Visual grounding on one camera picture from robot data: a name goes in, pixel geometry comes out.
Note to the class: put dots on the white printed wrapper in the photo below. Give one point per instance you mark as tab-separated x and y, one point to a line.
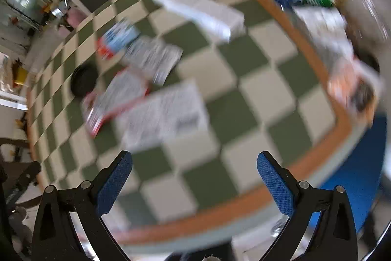
152	57

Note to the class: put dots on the black round lid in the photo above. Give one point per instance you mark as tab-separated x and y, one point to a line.
83	79

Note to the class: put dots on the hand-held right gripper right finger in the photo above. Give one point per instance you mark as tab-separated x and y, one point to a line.
275	181

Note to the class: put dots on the red-edged flattened carton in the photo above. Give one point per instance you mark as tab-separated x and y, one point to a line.
114	97

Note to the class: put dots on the long white carton box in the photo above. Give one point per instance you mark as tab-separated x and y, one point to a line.
200	11

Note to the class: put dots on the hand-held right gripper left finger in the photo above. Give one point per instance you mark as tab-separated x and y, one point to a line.
111	184

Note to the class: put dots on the checkered green and white tablecloth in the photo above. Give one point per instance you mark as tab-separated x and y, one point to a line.
213	83

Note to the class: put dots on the white printed paper sheet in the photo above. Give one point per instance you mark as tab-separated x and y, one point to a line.
166	117

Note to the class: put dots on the pink stool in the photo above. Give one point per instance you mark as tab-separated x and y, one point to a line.
74	16

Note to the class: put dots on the blue and red snack packet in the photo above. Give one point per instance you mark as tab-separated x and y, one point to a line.
117	37

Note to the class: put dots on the white crumpled plastic bag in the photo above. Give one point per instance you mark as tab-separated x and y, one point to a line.
325	28

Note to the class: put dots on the orange and white crumpled packet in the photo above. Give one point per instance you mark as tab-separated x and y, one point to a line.
354	85

